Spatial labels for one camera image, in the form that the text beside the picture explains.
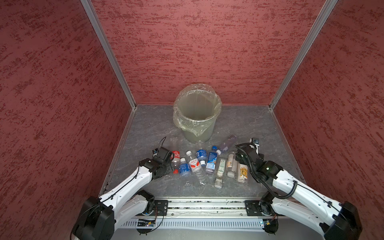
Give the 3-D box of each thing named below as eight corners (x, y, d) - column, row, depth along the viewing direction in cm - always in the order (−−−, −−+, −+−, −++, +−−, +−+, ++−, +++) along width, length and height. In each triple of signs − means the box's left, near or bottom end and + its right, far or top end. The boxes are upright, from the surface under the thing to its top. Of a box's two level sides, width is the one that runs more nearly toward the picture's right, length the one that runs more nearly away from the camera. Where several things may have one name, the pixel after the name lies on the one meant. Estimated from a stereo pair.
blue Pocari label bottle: (178, 185, 83) (177, 182, 78) (180, 161, 92) (179, 157, 88) (191, 185, 83) (191, 182, 78) (192, 161, 92) (191, 157, 88)
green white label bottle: (213, 187, 82) (214, 184, 78) (218, 160, 92) (219, 156, 88) (221, 189, 82) (223, 186, 77) (225, 162, 92) (227, 158, 88)
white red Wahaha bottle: (195, 188, 81) (195, 186, 77) (185, 155, 94) (185, 151, 90) (206, 185, 83) (206, 182, 79) (195, 152, 96) (195, 148, 91)
